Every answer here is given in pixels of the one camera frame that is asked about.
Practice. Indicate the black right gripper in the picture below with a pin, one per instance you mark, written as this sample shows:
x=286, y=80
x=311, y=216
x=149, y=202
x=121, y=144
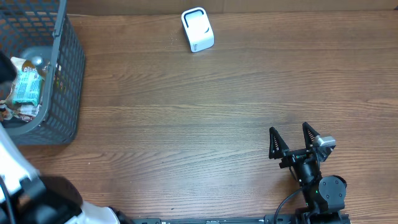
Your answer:
x=292, y=155

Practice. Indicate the yellow liquid bottle silver cap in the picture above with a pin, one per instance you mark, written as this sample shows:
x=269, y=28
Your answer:
x=41, y=65

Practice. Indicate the brown snack pouch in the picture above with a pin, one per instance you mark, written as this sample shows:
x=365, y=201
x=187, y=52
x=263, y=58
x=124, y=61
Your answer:
x=24, y=112

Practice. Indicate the teal snack bar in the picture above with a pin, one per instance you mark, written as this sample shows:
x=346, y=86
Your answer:
x=27, y=88

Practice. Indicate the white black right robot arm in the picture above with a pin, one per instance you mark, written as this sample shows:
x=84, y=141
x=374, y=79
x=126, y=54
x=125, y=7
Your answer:
x=324, y=196

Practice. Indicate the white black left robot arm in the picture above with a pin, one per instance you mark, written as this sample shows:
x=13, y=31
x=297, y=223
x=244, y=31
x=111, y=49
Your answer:
x=28, y=197

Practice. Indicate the white barcode scanner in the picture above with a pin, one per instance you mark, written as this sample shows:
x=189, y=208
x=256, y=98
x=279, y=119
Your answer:
x=197, y=29

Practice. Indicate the dark grey plastic basket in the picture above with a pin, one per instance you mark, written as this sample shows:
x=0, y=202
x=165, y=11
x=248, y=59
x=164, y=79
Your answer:
x=42, y=28

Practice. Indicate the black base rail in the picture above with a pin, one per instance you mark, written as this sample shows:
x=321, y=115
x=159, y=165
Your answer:
x=267, y=219

